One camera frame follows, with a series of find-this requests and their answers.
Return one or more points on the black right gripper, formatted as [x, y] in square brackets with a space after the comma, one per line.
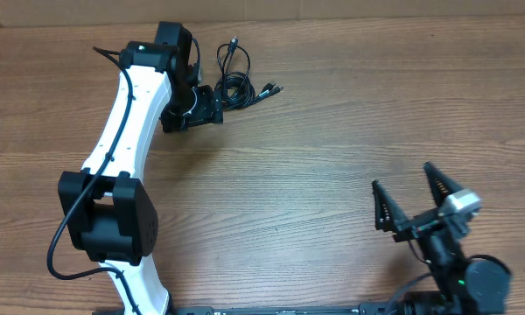
[394, 216]

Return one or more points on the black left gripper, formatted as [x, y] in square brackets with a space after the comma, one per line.
[210, 109]

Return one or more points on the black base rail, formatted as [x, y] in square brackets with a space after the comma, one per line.
[368, 308]

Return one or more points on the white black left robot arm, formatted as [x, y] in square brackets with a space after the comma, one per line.
[107, 211]

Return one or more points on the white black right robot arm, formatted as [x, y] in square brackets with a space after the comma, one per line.
[455, 283]

